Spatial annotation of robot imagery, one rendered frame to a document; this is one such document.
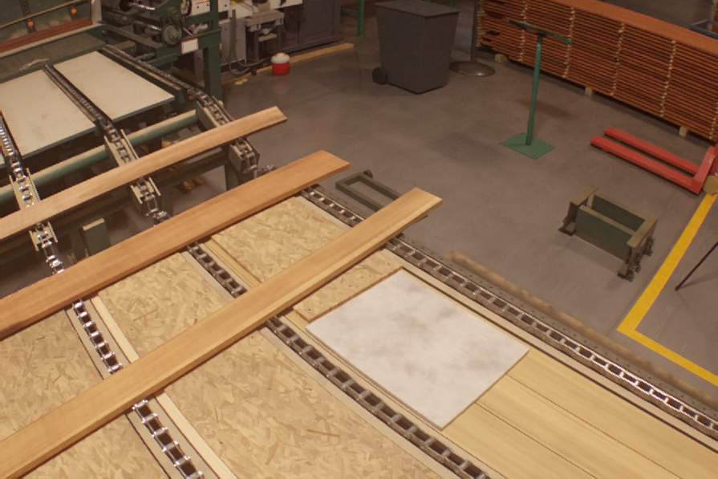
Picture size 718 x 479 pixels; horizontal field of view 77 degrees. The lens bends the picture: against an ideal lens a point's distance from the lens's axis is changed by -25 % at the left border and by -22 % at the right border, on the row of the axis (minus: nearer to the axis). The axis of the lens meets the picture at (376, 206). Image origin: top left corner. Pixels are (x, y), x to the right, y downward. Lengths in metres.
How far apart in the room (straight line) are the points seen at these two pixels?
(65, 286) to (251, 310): 0.81
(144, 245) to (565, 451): 1.77
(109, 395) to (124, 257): 0.74
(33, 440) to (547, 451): 1.56
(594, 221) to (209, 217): 2.54
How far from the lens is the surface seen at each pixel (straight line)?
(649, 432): 1.86
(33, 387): 2.00
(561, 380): 1.89
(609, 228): 3.88
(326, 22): 7.83
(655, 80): 6.67
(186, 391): 1.79
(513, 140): 5.28
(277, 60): 6.66
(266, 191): 2.58
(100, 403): 1.78
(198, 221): 2.44
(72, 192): 2.78
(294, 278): 2.07
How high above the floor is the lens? 2.18
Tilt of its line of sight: 32 degrees down
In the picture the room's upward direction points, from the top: 2 degrees clockwise
